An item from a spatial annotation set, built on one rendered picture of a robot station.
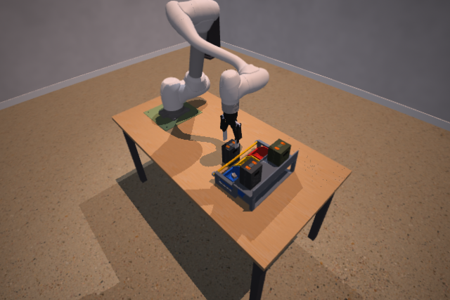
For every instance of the blue bin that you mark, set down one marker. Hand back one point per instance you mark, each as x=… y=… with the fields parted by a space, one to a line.
x=228 y=173

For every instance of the yellow open bin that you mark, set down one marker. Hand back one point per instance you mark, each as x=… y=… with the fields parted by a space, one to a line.
x=244 y=160

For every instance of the red open bin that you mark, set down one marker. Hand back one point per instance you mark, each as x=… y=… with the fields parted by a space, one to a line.
x=259 y=152

